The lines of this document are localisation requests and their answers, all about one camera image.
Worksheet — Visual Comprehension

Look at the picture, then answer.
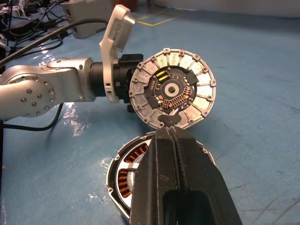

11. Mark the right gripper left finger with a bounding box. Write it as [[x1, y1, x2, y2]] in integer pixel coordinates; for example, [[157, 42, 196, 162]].
[[128, 127, 183, 225]]

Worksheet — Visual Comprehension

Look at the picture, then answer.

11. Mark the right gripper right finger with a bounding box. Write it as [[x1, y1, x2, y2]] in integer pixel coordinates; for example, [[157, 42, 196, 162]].
[[172, 126, 244, 225]]

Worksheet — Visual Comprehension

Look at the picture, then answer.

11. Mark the motor stator with copper windings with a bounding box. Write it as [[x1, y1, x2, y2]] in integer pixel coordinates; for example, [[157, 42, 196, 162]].
[[105, 131, 218, 222]]

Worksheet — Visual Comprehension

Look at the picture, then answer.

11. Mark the white equipment box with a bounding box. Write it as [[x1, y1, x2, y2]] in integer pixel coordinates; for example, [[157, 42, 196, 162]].
[[61, 0, 113, 39]]

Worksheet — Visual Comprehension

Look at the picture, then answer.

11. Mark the blue plastic table cover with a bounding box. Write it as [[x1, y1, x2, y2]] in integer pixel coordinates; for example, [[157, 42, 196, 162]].
[[0, 9, 300, 225]]

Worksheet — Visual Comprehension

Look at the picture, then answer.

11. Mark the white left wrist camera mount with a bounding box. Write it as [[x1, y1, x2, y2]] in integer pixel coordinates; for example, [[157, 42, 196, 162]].
[[99, 4, 136, 104]]

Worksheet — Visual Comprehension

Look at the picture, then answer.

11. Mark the black cables bundle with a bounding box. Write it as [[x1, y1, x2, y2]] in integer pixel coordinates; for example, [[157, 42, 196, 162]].
[[0, 0, 71, 57]]

